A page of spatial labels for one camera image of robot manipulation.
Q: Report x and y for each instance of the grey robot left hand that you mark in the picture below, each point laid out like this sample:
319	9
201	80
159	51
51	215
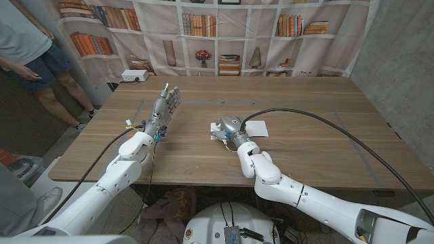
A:
164	108

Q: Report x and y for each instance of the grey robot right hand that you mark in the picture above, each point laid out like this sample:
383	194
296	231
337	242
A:
232	127

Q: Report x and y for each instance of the white sticker backing sheet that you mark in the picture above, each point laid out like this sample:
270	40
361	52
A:
257	128

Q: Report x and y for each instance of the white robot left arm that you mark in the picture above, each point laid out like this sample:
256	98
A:
101	189

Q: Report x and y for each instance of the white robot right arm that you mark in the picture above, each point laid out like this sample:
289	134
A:
305	196

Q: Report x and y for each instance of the white power strip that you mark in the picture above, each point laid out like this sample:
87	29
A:
134	75

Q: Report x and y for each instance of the printed bookshelf backdrop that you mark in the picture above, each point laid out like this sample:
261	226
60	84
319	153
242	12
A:
237	44

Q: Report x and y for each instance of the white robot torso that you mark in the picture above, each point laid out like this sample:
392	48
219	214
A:
210	220

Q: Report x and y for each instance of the crumpled purple brown cloth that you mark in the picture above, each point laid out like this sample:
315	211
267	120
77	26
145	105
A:
169	210

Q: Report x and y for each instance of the grey finned electronics module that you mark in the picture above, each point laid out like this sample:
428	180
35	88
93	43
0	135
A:
232	235

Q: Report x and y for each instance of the clear plastic bag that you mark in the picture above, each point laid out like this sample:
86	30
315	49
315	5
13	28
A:
25	167

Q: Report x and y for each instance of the person in blue shorts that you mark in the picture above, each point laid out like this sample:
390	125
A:
20	34

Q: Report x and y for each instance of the person in grey trousers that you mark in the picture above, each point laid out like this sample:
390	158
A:
13	203

